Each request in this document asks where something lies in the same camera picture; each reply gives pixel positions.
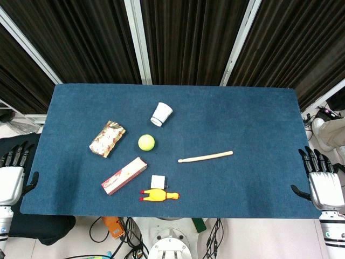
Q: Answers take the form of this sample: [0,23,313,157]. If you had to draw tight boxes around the small white cube box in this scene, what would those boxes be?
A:
[150,174,168,189]

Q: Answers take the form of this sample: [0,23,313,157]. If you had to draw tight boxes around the person's leg in beige trousers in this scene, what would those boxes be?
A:
[319,117,345,149]

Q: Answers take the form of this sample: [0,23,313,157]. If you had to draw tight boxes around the yellow rubber chicken toy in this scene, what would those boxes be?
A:
[140,188,181,202]

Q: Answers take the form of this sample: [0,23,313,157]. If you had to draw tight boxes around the gold white snack packet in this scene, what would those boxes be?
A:
[88,120,127,159]

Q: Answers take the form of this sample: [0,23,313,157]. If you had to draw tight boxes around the orange device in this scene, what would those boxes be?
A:
[101,216,125,240]

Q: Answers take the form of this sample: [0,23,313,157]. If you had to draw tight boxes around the blue table cloth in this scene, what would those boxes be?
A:
[19,84,323,220]

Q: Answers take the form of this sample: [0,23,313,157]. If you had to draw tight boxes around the black cable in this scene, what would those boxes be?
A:
[89,216,149,259]
[206,217,230,259]

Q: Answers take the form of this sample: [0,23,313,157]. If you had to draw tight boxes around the yellow-green tennis ball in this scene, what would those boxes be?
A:
[137,134,156,152]

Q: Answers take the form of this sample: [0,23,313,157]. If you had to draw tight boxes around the wooden drumstick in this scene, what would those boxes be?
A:
[177,151,234,163]

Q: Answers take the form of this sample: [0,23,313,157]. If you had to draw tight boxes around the white frame post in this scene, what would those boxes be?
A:
[123,0,153,85]
[298,77,345,112]
[219,0,263,87]
[0,6,64,85]

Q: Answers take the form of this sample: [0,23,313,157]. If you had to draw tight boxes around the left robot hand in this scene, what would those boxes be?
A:
[0,140,40,206]

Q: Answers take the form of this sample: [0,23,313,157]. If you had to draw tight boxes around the dark curtain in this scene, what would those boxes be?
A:
[0,0,345,114]

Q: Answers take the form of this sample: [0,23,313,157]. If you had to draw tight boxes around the white paper cup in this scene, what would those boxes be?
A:
[150,101,174,127]

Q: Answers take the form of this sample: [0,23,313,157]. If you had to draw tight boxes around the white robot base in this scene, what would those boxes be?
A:
[137,217,210,259]

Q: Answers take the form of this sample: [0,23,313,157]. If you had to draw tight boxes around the black electronic device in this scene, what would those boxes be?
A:
[318,105,344,119]

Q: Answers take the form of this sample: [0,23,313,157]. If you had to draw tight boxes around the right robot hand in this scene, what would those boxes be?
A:
[290,146,345,212]

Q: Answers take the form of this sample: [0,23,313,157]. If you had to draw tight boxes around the green black object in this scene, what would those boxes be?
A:
[191,217,208,233]

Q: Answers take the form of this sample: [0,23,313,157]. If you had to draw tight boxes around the red white toothpaste box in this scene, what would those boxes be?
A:
[101,156,148,196]

